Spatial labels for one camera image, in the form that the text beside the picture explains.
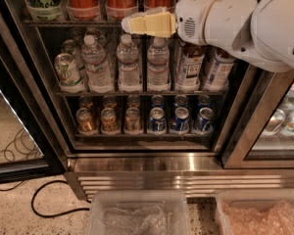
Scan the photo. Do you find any clear plastic bin left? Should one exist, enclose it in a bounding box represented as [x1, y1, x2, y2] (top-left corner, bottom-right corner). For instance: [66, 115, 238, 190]
[86, 190, 190, 235]

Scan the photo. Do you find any clear plastic bin right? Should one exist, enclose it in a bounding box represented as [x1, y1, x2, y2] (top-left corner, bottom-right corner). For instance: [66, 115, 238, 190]
[215, 189, 294, 235]

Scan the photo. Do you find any water bottle left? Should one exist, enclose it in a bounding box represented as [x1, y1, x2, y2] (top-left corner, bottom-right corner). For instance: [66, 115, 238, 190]
[81, 35, 114, 93]

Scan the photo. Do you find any gold can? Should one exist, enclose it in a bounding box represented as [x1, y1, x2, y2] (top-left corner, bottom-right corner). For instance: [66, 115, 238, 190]
[100, 108, 120, 135]
[124, 107, 143, 135]
[75, 108, 98, 135]

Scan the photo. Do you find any clear plastic bin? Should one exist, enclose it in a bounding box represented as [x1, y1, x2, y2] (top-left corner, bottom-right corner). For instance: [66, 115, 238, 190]
[86, 190, 190, 235]
[215, 189, 294, 235]

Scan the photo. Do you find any stainless steel fridge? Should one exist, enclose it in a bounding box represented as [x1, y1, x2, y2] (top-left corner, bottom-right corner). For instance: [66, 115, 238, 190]
[0, 0, 294, 202]

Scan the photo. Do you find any open fridge door left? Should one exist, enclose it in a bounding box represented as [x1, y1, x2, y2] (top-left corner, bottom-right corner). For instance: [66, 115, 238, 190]
[0, 12, 65, 184]

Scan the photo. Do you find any pink bubble wrap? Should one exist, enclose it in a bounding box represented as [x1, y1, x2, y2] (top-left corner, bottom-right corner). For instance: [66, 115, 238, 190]
[222, 200, 294, 235]

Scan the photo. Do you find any tea bottle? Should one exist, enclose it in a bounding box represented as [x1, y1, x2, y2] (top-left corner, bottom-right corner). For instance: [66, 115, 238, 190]
[203, 47, 235, 92]
[175, 43, 205, 92]

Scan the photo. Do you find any blue can front right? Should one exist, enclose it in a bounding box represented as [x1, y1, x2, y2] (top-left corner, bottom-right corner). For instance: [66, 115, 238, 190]
[192, 107, 214, 135]

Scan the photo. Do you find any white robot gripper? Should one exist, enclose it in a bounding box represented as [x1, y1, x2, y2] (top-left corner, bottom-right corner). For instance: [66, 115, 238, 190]
[122, 0, 217, 46]

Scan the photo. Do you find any silver can behind glass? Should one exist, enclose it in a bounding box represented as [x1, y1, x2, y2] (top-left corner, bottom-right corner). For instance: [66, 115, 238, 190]
[280, 111, 294, 136]

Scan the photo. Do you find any green la croix can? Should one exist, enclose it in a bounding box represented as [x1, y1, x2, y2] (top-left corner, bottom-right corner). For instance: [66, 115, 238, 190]
[26, 0, 65, 22]

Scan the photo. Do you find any blue can front middle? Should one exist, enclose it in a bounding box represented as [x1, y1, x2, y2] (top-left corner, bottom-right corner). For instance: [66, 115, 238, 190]
[170, 107, 190, 133]

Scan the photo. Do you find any gold can front right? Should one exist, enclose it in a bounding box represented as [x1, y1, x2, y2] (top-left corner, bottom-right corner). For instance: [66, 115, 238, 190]
[124, 107, 143, 135]

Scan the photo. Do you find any gold can front left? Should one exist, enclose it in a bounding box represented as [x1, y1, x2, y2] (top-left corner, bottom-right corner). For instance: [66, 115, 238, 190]
[75, 108, 98, 135]

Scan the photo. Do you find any blue can front left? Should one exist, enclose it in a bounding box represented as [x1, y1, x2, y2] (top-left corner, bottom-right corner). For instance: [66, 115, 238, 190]
[147, 107, 167, 134]

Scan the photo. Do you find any gold can front middle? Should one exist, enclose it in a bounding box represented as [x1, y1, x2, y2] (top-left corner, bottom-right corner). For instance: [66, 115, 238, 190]
[100, 108, 120, 135]

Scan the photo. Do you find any blue can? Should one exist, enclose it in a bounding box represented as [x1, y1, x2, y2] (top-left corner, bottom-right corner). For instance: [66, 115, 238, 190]
[170, 107, 190, 133]
[147, 107, 167, 134]
[192, 107, 214, 135]

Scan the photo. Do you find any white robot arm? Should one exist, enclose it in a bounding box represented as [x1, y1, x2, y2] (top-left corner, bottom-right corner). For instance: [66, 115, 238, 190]
[122, 0, 294, 72]

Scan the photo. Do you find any water bottle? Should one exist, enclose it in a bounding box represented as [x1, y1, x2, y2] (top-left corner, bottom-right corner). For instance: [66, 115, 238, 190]
[147, 37, 170, 91]
[81, 35, 114, 93]
[117, 34, 142, 92]

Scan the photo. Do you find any tea bottle left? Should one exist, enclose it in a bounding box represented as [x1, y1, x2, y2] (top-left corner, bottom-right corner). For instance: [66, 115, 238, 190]
[175, 43, 205, 92]

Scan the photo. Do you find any tea bottle right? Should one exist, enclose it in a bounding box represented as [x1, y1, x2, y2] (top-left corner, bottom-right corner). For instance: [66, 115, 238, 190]
[203, 47, 235, 92]

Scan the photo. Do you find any water bottle middle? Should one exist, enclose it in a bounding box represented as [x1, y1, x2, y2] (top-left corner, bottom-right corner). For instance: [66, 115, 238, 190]
[117, 34, 142, 92]

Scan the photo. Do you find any clear bubble wrap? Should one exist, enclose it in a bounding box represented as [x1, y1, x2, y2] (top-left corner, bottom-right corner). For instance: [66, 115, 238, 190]
[104, 205, 172, 235]

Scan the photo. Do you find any water bottle right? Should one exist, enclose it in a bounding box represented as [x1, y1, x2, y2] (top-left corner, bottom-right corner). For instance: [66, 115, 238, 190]
[147, 37, 170, 91]

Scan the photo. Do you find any black power cable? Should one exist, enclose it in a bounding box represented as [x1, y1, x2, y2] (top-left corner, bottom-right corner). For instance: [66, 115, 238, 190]
[30, 179, 91, 219]

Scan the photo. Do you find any green white soda can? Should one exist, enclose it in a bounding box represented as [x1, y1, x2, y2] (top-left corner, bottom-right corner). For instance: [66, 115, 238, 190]
[54, 53, 85, 93]

